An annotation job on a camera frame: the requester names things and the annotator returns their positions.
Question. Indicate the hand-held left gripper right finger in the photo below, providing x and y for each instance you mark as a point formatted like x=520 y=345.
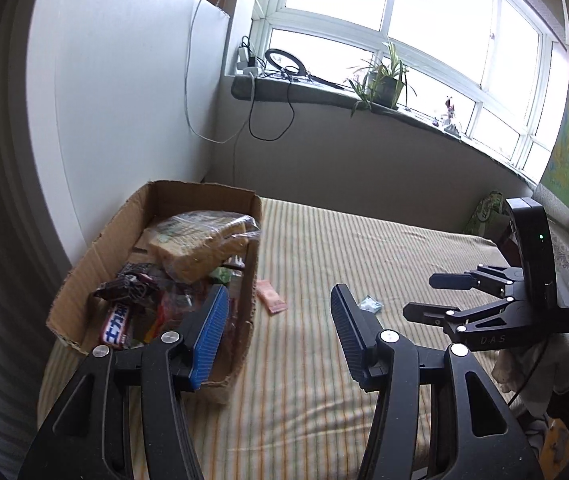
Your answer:
x=352 y=340

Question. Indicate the small grey-green packet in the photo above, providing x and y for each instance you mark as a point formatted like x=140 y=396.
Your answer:
x=370 y=305

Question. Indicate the striped blanket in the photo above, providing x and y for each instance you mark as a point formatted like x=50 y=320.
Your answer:
x=304 y=270

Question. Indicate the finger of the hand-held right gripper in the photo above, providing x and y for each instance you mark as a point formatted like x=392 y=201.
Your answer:
x=429 y=316
x=459 y=280

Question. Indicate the orange snack packet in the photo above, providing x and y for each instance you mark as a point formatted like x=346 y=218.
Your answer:
x=270 y=297

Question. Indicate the green patterned bag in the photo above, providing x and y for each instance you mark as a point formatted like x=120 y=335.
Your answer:
x=484 y=212

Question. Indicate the dark chocolate bar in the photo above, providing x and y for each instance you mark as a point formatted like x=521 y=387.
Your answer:
x=118 y=325
x=139 y=285

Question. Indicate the potted spider plant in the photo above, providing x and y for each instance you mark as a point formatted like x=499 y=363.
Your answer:
x=384 y=80

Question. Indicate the grey stone windowsill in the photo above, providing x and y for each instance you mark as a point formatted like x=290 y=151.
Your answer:
x=324 y=97

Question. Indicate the white window frame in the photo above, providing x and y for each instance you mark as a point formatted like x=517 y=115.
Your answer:
x=414 y=25

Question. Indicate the bagged sliced bread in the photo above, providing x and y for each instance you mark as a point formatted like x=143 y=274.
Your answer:
x=199 y=245

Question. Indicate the green snack packet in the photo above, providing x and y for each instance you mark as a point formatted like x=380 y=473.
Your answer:
x=224 y=276

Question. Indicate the white wardrobe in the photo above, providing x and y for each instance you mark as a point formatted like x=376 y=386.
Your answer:
x=129 y=110

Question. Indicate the person's right hand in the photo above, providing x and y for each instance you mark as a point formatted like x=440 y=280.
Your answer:
x=549 y=370

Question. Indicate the white charger plug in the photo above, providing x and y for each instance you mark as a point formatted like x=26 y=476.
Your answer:
x=247 y=60

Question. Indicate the small figurine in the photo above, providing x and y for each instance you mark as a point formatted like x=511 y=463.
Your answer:
x=450 y=117

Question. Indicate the brown cardboard box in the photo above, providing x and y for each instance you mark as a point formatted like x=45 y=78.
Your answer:
x=242 y=340

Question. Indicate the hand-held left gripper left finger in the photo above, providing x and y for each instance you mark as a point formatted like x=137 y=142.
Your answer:
x=209 y=345

